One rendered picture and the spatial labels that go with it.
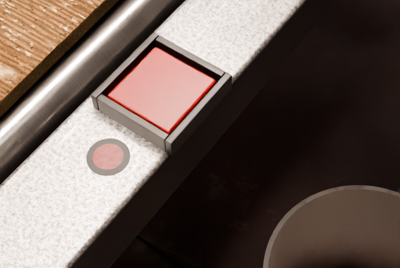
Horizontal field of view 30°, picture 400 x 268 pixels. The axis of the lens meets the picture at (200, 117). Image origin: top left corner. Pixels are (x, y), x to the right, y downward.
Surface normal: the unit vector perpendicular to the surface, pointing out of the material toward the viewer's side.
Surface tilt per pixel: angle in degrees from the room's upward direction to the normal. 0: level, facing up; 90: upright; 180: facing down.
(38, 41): 0
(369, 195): 87
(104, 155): 0
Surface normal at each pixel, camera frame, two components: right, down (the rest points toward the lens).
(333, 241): 0.10, 0.78
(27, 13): -0.03, -0.58
